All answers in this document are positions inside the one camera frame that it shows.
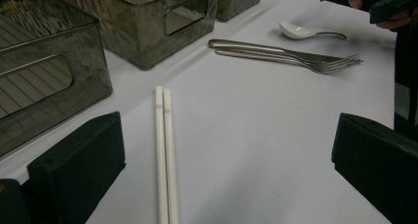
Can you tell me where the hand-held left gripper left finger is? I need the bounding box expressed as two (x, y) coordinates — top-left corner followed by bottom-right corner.
(27, 111), (126, 224)

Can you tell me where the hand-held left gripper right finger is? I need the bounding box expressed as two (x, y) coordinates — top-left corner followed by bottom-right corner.
(330, 112), (418, 224)

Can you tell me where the white chopstick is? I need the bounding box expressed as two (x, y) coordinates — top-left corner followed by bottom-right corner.
(155, 85), (170, 224)
(163, 88), (180, 224)

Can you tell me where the transparent grey plastic bin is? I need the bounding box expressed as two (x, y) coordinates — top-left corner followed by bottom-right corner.
(0, 0), (113, 159)
(215, 0), (265, 23)
(42, 0), (221, 70)

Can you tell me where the white spoon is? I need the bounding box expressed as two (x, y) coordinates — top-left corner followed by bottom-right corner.
(278, 19), (348, 40)

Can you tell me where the metal fork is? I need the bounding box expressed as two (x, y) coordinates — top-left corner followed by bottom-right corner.
(214, 48), (365, 76)

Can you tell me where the metal knife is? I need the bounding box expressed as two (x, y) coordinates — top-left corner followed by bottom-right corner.
(207, 38), (346, 64)

